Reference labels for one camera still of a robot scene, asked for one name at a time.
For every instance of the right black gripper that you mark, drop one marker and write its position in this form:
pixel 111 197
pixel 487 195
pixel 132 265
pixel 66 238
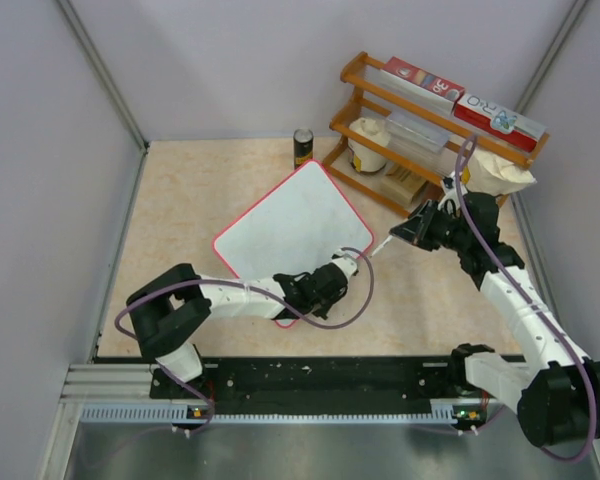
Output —
pixel 417 230

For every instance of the clear plastic box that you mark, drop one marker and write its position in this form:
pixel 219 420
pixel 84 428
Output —
pixel 408 127

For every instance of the cream cloth bag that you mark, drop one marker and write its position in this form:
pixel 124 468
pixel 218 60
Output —
pixel 489 173

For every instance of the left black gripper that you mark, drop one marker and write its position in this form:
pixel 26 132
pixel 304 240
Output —
pixel 322 310

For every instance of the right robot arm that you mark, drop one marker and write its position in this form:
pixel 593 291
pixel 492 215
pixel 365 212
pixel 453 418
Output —
pixel 557 397

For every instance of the wooden two tier rack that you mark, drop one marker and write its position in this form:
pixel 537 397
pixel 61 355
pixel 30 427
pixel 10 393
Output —
pixel 366 150

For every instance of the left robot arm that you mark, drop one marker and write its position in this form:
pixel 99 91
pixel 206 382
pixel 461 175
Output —
pixel 167 311

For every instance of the black drink can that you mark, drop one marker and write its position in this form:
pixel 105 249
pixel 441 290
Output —
pixel 302 146

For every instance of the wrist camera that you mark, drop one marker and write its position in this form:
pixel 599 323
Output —
pixel 450 190
pixel 345 262

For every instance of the white marker pen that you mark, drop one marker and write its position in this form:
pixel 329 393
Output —
pixel 381 246

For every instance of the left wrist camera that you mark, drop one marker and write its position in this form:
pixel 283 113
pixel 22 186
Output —
pixel 345 262

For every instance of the red white foil box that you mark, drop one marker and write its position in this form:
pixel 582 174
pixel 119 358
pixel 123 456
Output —
pixel 507 125

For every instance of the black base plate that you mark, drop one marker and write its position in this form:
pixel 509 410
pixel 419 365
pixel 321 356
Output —
pixel 333 385

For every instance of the pink framed whiteboard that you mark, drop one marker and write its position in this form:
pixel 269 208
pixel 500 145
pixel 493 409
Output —
pixel 294 228

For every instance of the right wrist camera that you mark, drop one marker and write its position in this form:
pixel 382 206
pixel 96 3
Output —
pixel 450 190

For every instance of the grey cable duct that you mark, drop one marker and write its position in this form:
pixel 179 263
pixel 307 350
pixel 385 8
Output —
pixel 181 414

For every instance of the red box with 3D print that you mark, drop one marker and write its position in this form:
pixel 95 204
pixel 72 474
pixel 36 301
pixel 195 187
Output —
pixel 420 86

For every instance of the brown cardboard packet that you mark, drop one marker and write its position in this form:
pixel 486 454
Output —
pixel 401 185

